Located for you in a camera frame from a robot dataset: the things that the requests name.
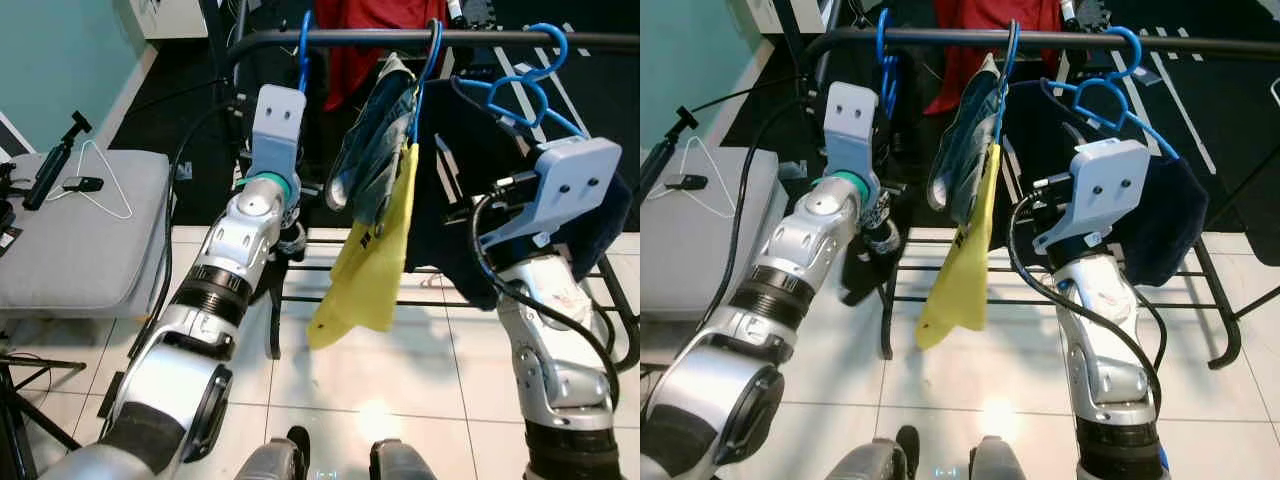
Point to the navy printed sweatshirt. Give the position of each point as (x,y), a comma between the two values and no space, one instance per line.
(1030,150)
(445,200)

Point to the black electronic device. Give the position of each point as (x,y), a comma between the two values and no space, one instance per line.
(1075,10)
(470,10)

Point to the yellow t-shirt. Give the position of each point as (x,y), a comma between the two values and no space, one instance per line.
(960,270)
(375,270)

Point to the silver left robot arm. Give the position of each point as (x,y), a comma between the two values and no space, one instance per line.
(770,330)
(200,330)

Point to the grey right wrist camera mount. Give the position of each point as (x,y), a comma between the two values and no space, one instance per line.
(575,185)
(1105,190)

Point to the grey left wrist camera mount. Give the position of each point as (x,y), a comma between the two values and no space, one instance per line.
(855,130)
(278,130)

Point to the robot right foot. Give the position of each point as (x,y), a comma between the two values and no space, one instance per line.
(1000,462)
(405,462)

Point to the red garment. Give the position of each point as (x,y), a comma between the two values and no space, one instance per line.
(960,75)
(350,75)

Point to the black metal clothes rack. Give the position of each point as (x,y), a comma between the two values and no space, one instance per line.
(940,40)
(360,38)

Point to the grey blue garment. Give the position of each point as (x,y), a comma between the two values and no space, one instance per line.
(375,150)
(965,150)

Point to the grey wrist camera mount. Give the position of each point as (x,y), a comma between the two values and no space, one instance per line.
(1105,190)
(855,130)
(278,130)
(575,185)

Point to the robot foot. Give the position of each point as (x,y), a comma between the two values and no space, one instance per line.
(272,460)
(405,462)
(1000,462)
(870,460)

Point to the black selfie stick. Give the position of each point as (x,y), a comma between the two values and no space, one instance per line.
(50,170)
(665,160)

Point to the grey ottoman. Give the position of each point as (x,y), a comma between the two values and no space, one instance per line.
(80,250)
(690,240)

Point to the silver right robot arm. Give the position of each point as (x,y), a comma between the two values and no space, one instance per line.
(555,340)
(1110,340)

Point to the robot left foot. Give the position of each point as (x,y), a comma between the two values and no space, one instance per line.
(272,460)
(870,460)

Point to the black tripod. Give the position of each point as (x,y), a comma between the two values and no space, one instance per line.
(30,400)

